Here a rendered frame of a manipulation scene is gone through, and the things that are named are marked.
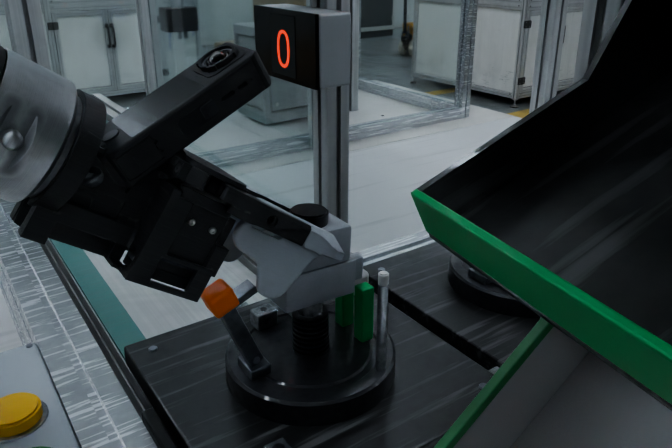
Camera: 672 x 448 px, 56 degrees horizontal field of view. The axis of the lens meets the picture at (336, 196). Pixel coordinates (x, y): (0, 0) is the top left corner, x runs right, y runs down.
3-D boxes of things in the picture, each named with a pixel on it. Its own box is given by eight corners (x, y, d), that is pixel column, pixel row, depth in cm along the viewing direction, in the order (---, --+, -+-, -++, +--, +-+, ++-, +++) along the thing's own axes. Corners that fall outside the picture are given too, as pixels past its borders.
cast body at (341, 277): (286, 315, 47) (287, 227, 44) (257, 290, 50) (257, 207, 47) (375, 287, 51) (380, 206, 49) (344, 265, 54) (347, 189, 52)
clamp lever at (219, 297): (249, 373, 48) (208, 303, 44) (237, 360, 49) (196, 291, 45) (287, 344, 49) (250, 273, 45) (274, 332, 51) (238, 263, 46)
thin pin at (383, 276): (379, 372, 49) (382, 276, 46) (373, 367, 49) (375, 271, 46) (387, 369, 49) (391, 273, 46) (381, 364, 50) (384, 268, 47)
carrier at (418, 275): (529, 404, 51) (549, 268, 47) (355, 283, 70) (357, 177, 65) (685, 313, 64) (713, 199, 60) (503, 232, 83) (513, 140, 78)
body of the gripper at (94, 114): (165, 261, 46) (-1, 203, 39) (221, 159, 46) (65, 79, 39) (208, 307, 40) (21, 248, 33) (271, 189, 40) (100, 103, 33)
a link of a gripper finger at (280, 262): (310, 310, 47) (203, 265, 43) (348, 241, 47) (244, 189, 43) (327, 327, 45) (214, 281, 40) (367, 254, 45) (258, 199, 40)
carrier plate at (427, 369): (250, 566, 38) (248, 540, 37) (125, 364, 56) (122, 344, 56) (517, 411, 51) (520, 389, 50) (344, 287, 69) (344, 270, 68)
